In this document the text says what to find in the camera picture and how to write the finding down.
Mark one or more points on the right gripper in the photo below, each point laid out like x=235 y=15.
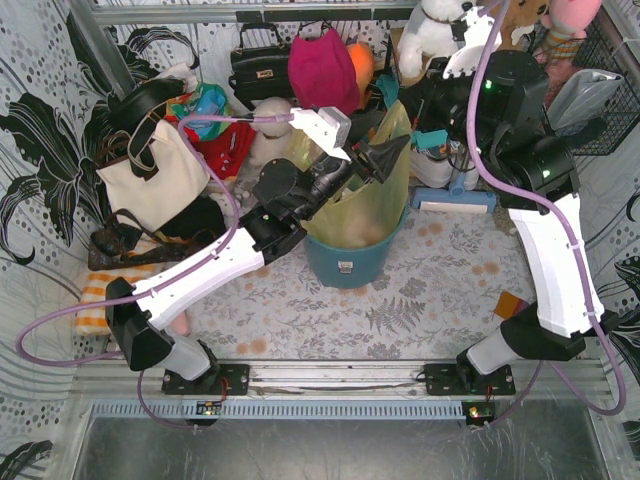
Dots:
x=417 y=98

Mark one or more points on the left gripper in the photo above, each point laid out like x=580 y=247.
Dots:
x=358 y=158

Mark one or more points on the yellow trash bag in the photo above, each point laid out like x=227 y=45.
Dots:
x=361 y=215

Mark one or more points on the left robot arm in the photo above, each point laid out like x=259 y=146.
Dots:
x=139 y=315

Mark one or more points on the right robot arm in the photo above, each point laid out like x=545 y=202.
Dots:
x=535 y=179

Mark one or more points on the magenta fuzzy bag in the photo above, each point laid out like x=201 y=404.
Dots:
x=321 y=73

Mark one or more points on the teal trash bin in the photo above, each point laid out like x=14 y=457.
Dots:
x=349 y=268

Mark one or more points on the colorful patterned bag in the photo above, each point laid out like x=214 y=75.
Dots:
x=206 y=99

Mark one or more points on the cream canvas tote bag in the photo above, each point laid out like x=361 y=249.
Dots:
x=155 y=197

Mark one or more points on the brown patterned bag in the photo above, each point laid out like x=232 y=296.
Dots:
x=112 y=247

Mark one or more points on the teal folded cloth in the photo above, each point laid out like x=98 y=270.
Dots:
x=389 y=89

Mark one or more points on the black shelf rack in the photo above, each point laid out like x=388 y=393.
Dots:
x=391 y=61

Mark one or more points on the white husky plush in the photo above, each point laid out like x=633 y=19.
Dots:
x=428 y=33

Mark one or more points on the orange plush toy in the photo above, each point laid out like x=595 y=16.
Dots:
x=363 y=62

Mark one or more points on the white lamb plush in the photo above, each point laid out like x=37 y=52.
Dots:
x=271 y=139

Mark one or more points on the brown dog plush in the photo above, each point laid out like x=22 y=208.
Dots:
x=520 y=19

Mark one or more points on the silver pouch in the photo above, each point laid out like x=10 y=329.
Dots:
x=582 y=97

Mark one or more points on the black leather handbag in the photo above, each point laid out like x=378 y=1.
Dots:
x=262 y=72

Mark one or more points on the pink plush toy top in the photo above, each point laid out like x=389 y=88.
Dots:
x=566 y=22

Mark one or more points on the red cloth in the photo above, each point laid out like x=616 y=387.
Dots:
x=226 y=153

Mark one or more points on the purple orange toy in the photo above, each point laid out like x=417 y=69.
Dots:
x=509 y=305

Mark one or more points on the pink cylinder toy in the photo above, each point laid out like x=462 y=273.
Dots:
x=181 y=324

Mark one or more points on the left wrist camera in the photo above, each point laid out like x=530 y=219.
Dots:
x=328 y=128

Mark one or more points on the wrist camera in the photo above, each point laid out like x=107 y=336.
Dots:
x=328 y=128
x=471 y=34

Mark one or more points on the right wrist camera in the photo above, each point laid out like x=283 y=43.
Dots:
x=471 y=34

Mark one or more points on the black wire basket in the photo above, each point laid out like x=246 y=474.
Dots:
x=601 y=132

